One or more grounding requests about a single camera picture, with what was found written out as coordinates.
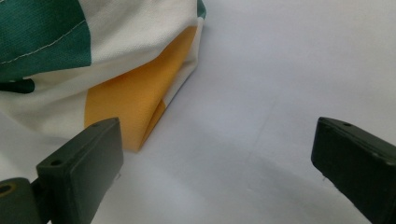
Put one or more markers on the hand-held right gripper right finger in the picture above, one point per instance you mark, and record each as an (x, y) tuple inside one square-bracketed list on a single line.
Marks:
[(358, 168)]

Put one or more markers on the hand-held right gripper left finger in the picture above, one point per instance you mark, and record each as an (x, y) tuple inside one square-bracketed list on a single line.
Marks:
[(84, 168)]

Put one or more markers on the white green orange tote bag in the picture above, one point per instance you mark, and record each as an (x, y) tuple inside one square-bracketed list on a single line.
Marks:
[(102, 62)]

